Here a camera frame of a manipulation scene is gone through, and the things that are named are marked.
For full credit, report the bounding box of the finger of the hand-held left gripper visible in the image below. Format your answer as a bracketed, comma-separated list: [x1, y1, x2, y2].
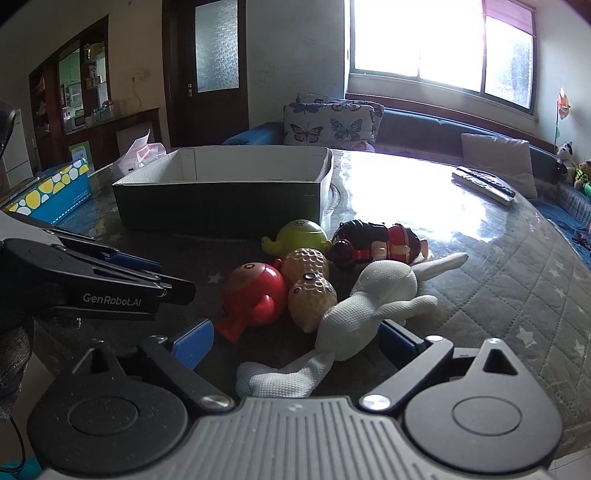
[139, 272, 196, 306]
[9, 211, 163, 277]

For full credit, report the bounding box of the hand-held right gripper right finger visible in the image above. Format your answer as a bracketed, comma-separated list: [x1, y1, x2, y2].
[360, 320, 525, 413]

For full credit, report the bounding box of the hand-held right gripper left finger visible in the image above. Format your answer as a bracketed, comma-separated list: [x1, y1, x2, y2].
[69, 318, 232, 414]

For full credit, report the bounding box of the white plush rabbit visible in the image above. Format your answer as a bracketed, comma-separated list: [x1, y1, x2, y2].
[235, 252, 470, 400]

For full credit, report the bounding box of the red round toy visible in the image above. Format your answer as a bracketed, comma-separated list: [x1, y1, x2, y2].
[213, 261, 288, 345]

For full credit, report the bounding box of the dark green cardboard box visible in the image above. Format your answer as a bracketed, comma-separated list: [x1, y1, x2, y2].
[112, 146, 334, 239]

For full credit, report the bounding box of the green round toy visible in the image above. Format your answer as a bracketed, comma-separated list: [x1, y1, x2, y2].
[261, 219, 336, 259]

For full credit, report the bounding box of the grey quilted desktop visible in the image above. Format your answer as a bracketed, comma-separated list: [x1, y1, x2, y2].
[32, 148, 591, 462]

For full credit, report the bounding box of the person's left hand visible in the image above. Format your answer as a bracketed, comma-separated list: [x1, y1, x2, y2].
[0, 322, 36, 422]

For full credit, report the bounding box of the blue box with yellow dots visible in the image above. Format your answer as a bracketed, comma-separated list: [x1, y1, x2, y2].
[0, 158, 91, 223]

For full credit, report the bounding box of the red and black doll toy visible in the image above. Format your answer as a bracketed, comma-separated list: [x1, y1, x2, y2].
[329, 220, 433, 269]

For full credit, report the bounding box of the white tissue pack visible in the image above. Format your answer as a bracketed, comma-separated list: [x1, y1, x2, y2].
[113, 129, 168, 175]

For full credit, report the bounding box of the white paper sign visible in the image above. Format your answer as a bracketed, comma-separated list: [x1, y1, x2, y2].
[68, 141, 96, 172]

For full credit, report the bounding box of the dark wooden cabinet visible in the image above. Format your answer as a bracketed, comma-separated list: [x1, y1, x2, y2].
[28, 14, 160, 172]

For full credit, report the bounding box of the white refrigerator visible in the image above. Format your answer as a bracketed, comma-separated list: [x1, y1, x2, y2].
[0, 108, 37, 186]

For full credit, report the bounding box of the silver remote control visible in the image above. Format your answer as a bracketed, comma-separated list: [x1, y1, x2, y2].
[451, 174, 514, 206]

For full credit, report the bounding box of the dark wooden door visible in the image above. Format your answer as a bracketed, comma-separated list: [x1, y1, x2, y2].
[161, 0, 250, 149]

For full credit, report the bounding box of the black remote control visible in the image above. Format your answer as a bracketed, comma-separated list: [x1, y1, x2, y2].
[452, 167, 516, 197]

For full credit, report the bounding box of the grey cushion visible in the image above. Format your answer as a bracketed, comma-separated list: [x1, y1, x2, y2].
[460, 133, 539, 199]

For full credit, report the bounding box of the dark blue sofa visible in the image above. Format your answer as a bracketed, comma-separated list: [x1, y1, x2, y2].
[222, 106, 591, 259]

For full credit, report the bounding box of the butterfly print pillow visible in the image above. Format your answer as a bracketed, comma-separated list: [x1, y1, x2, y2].
[283, 102, 378, 149]
[295, 91, 385, 117]

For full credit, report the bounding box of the brown and green plush toy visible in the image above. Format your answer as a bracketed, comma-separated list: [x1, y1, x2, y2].
[573, 159, 591, 197]

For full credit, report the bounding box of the colourful pinwheel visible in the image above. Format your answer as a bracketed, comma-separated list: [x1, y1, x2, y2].
[553, 87, 572, 145]

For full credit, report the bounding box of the window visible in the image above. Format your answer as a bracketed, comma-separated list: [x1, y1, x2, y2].
[345, 0, 542, 123]

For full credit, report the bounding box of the pink window blind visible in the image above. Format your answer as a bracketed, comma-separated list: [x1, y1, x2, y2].
[482, 0, 537, 34]

